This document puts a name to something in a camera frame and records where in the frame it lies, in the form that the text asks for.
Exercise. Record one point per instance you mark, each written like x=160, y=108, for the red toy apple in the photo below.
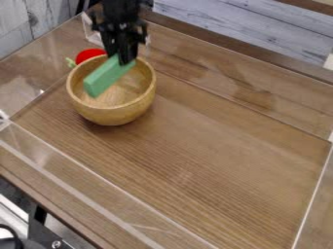
x=83, y=55

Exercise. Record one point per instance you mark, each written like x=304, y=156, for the clear acrylic stand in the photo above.
x=93, y=36

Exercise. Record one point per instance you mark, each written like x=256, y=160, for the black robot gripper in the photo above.
x=121, y=27

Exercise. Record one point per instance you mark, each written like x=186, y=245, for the green rectangular block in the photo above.
x=105, y=76

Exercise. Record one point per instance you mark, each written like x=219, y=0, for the brown wooden bowl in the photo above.
x=128, y=98

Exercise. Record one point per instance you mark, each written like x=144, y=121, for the black table leg bracket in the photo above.
x=39, y=233

